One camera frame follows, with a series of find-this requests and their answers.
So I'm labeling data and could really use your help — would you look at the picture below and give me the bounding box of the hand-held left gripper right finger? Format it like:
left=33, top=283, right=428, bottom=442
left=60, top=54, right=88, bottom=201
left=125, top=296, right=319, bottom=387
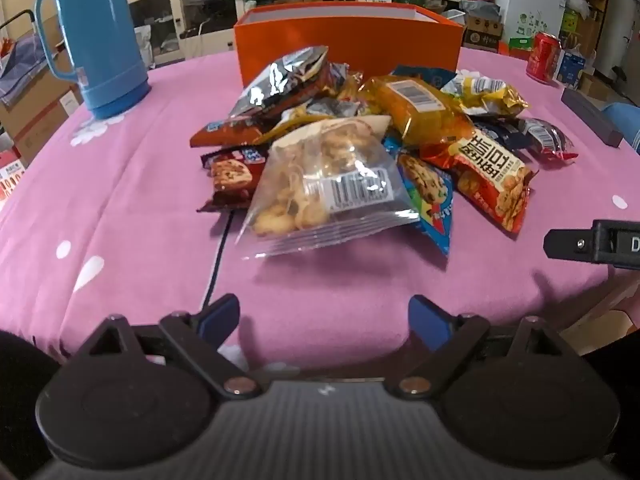
left=385, top=294, right=576, bottom=401

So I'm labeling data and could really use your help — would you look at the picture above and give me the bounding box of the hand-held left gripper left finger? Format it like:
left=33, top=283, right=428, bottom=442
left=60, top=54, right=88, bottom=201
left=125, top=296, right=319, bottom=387
left=75, top=294, right=263, bottom=401

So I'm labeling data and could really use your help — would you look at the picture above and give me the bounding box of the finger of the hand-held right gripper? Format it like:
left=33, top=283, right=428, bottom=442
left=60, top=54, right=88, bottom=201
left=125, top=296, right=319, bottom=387
left=544, top=219, right=640, bottom=268

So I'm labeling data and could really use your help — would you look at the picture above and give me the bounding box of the brown chocolate cookie packet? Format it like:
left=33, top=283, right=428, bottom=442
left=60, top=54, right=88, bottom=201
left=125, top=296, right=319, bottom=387
left=195, top=145, right=271, bottom=213

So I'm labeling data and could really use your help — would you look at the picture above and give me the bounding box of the blue black snack packet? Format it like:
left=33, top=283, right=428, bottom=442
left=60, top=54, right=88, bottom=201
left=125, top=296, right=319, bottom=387
left=392, top=64, right=458, bottom=92

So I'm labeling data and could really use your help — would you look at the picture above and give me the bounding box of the orange box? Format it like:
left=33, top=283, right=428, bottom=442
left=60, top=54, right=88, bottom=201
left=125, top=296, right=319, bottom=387
left=233, top=2, right=466, bottom=88

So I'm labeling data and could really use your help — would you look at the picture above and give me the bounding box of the orange red biscuit packet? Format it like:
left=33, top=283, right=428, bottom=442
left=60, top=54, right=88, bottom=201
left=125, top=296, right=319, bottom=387
left=419, top=134, right=540, bottom=234

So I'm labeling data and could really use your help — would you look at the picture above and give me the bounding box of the dark navy snack packet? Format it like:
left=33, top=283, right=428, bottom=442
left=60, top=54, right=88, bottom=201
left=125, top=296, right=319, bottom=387
left=470, top=116, right=580, bottom=162

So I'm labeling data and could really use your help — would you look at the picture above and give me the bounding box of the blue chip cookie packet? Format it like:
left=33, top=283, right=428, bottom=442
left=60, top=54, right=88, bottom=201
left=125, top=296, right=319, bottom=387
left=382, top=137, right=457, bottom=257

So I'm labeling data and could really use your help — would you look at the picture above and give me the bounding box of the dark grey block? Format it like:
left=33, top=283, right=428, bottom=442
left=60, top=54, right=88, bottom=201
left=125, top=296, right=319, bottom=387
left=560, top=86, right=625, bottom=149

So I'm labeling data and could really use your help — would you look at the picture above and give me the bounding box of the blue chair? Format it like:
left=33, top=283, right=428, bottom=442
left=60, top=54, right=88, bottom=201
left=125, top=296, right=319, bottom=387
left=599, top=101, right=640, bottom=155

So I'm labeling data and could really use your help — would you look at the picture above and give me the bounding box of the clear cookie bag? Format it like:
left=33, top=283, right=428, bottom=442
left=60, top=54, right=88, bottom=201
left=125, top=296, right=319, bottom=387
left=235, top=115, right=422, bottom=262

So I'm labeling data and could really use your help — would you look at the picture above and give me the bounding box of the yellow white snack packet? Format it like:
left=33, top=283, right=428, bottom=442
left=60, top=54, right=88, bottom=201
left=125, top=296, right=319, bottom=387
left=440, top=66, right=531, bottom=118

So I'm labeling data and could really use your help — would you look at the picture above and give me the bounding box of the brown snack packet blue logo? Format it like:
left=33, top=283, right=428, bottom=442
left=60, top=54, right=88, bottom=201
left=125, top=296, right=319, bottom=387
left=190, top=117, right=268, bottom=150

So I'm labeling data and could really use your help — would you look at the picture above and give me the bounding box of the red soda can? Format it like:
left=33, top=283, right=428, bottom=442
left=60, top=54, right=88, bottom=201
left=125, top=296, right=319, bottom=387
left=526, top=31, right=562, bottom=84

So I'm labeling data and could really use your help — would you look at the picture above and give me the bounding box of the silver foil chip bag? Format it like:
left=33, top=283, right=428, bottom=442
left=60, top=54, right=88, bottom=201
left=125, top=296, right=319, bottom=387
left=227, top=45, right=331, bottom=131

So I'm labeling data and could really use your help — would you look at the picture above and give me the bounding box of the stack of cardboard boxes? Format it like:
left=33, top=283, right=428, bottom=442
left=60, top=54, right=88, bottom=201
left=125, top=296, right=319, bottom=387
left=0, top=47, right=85, bottom=166

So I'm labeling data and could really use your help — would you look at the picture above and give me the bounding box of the white cabinet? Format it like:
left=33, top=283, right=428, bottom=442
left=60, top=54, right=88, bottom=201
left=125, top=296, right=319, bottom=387
left=124, top=0, right=187, bottom=68

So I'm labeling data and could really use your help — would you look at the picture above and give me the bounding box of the blue thermos jug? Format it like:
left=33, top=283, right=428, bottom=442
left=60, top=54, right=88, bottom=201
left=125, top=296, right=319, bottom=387
left=35, top=0, right=152, bottom=121

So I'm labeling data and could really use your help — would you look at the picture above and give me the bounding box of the black cable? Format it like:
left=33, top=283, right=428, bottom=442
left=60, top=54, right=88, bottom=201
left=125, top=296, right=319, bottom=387
left=199, top=209, right=237, bottom=312

